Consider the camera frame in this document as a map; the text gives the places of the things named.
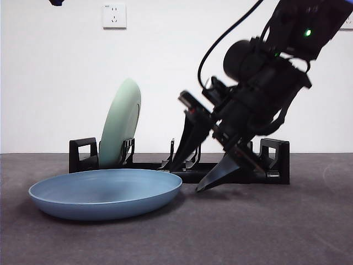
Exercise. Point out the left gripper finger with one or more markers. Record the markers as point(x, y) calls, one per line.
point(56, 2)

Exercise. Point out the white wall socket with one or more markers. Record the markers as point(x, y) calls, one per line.
point(114, 16)
point(348, 26)

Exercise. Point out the pale green plate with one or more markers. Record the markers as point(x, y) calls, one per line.
point(118, 124)

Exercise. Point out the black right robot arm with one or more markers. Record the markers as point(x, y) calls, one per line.
point(275, 82)

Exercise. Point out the black plastic plate rack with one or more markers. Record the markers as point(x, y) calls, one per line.
point(281, 154)

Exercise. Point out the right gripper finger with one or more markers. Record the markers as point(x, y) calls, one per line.
point(191, 132)
point(220, 171)

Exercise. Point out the light blue plate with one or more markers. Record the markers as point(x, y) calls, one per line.
point(104, 198)

